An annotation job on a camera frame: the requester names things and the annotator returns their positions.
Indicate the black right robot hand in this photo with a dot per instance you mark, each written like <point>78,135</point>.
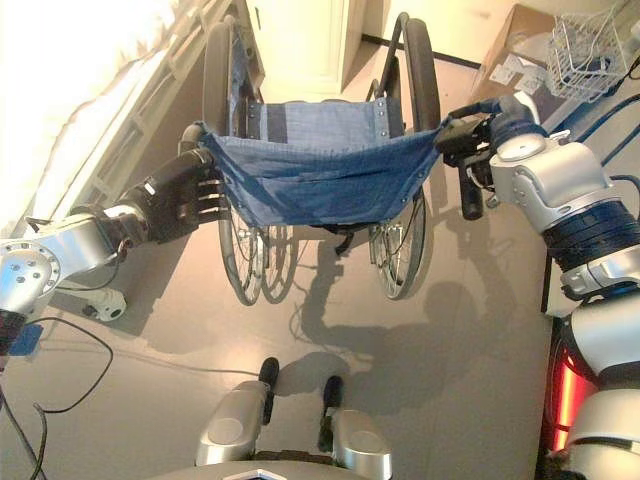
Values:
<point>470,140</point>

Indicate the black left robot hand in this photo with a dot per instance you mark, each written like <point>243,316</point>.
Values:
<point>175,197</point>

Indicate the blue fabric wheelchair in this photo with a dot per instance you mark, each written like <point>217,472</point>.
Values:
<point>320,150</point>

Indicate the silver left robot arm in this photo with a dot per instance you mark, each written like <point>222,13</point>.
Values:
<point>60,250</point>

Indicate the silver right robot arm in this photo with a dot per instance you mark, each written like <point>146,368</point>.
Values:
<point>565,190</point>

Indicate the white bed caster foot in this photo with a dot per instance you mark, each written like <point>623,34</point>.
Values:
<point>106,302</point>

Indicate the brown cardboard box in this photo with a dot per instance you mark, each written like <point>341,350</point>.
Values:
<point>510,55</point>

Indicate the white bedding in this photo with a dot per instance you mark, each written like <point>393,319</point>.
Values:
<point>65,75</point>

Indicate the white cabinet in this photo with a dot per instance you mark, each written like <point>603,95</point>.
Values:
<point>305,45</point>

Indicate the small blue tag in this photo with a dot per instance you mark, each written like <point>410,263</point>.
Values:
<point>27,341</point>

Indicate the dark robot torso edge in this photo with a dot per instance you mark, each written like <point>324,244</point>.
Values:
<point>250,472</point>

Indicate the silver right robot leg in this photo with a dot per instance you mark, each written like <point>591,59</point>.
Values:
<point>357,440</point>

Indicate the white metal bed frame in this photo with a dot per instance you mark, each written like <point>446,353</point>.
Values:
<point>145,125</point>

